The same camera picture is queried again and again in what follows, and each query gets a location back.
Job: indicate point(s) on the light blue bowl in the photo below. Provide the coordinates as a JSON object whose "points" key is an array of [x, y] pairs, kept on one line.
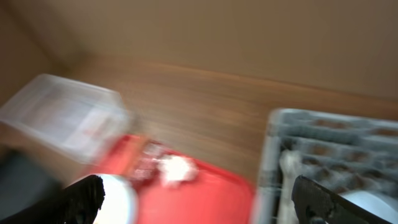
{"points": [[376, 203]]}

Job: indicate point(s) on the crumpled white tissue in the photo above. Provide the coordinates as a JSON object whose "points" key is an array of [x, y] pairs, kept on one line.
{"points": [[176, 169]]}

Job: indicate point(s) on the white plastic spoon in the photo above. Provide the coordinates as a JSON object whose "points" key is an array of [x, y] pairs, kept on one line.
{"points": [[290, 165]]}

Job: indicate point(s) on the black rectangular tray bin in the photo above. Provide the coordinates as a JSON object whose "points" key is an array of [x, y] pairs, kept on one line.
{"points": [[23, 183]]}

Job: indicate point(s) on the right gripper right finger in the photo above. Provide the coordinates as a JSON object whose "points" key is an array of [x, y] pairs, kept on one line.
{"points": [[314, 203]]}

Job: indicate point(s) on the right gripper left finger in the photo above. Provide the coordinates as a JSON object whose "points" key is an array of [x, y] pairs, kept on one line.
{"points": [[78, 203]]}

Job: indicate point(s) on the light blue plate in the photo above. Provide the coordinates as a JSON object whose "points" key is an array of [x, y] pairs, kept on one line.
{"points": [[120, 205]]}

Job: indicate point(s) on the red plastic serving tray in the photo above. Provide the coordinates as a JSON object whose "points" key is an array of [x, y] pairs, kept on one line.
{"points": [[214, 196]]}

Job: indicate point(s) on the red snack wrapper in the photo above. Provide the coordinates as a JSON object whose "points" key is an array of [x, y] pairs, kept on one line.
{"points": [[146, 167]]}

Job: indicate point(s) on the clear plastic storage bin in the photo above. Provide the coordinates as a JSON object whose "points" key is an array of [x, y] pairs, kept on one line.
{"points": [[76, 119]]}

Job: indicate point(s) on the orange carrot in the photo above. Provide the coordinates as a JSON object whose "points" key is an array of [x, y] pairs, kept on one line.
{"points": [[136, 150]]}

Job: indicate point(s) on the grey dishwasher rack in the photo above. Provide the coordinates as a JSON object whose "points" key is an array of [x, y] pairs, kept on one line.
{"points": [[342, 153]]}

